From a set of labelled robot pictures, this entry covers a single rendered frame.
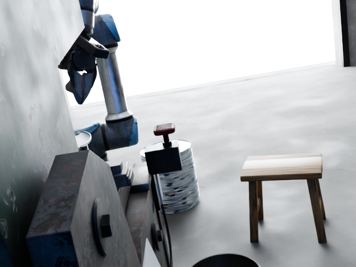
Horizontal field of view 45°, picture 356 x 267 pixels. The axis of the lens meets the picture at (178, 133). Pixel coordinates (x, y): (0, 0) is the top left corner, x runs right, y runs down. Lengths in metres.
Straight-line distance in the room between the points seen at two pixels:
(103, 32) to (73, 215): 1.27
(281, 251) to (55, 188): 1.52
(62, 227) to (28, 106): 0.20
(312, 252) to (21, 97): 1.56
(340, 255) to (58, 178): 1.53
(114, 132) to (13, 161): 1.23
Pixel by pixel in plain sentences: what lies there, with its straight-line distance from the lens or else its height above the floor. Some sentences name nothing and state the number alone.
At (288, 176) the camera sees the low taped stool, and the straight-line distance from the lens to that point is 1.89.
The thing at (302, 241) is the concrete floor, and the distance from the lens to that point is 2.05.
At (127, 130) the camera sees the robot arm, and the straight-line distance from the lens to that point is 1.76.
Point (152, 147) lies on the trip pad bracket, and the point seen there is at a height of 0.70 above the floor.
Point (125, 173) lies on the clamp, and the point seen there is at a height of 0.73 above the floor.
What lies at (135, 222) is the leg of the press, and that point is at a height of 0.62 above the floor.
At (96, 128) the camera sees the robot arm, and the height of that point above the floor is 0.66.
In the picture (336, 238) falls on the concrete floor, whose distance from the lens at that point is 2.06.
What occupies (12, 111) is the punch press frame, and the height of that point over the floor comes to 0.98.
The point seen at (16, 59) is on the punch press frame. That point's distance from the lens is 0.62.
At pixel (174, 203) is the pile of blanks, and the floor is 0.05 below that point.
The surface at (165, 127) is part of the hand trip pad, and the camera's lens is 1.20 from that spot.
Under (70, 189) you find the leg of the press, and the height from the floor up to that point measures 0.88.
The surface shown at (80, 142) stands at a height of 0.78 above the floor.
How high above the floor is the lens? 1.07
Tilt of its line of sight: 16 degrees down
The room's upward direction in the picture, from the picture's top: 10 degrees counter-clockwise
